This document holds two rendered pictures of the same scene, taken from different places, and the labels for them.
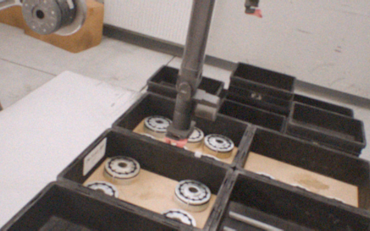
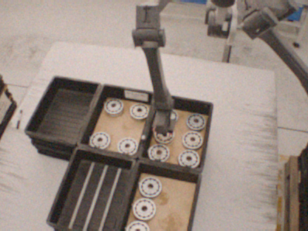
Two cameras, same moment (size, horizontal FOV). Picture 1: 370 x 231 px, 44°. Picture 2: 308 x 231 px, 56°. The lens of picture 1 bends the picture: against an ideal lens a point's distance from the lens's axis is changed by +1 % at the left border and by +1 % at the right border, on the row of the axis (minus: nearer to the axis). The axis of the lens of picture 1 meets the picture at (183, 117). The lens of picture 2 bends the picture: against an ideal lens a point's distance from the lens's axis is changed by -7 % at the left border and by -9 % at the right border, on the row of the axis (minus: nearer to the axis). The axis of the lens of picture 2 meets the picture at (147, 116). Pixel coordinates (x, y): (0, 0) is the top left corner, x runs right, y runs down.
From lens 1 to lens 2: 152 cm
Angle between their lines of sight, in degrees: 69
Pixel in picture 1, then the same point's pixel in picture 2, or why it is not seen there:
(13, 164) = not seen: hidden behind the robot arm
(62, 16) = (212, 30)
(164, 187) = (135, 136)
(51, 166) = not seen: hidden behind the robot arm
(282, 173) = (176, 205)
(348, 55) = not seen: outside the picture
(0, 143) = (175, 69)
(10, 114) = (203, 63)
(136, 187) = (130, 122)
